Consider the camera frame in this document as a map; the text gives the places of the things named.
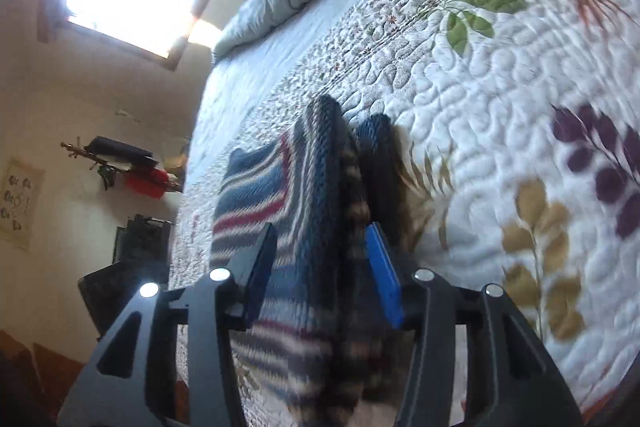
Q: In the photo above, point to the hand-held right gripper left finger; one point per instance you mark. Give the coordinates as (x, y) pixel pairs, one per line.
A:
(260, 277)

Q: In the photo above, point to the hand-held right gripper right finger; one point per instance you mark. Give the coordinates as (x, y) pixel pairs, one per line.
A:
(385, 277)

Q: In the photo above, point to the striped knit sweater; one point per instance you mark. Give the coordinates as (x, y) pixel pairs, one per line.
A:
(310, 187)

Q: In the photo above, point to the red hanging garment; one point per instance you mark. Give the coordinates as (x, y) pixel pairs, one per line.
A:
(147, 183)

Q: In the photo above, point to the black hanging garment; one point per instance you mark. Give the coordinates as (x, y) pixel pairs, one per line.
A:
(120, 149)

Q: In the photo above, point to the floral quilted bedspread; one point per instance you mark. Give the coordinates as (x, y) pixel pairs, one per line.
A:
(500, 107)

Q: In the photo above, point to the wooden coat rack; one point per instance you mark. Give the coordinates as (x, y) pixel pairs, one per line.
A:
(80, 150)

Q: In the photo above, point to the wall poster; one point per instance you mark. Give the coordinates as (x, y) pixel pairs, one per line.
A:
(20, 202)

